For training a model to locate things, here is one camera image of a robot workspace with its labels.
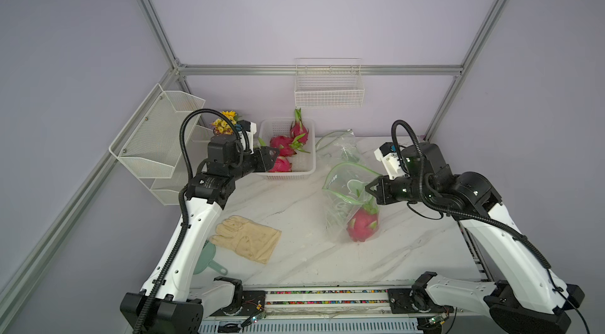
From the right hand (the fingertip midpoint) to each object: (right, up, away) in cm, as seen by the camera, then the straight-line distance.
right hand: (368, 192), depth 64 cm
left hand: (-28, +10, +7) cm, 31 cm away
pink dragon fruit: (-22, +23, +46) cm, 56 cm away
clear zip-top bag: (-2, +16, +51) cm, 54 cm away
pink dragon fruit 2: (-27, +15, +37) cm, 48 cm away
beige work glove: (-40, -21, +23) cm, 51 cm away
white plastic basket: (-19, +7, +45) cm, 50 cm away
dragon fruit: (-29, +7, +34) cm, 45 cm away
